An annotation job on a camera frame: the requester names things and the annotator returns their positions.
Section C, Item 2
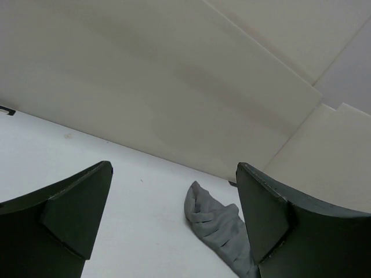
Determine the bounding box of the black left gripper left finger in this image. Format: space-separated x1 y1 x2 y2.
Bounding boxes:
1 161 112 277

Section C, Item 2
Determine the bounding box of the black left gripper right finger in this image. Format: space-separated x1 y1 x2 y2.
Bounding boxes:
236 163 370 277

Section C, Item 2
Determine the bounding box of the grey pleated skirt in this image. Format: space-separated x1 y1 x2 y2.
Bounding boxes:
184 181 261 277

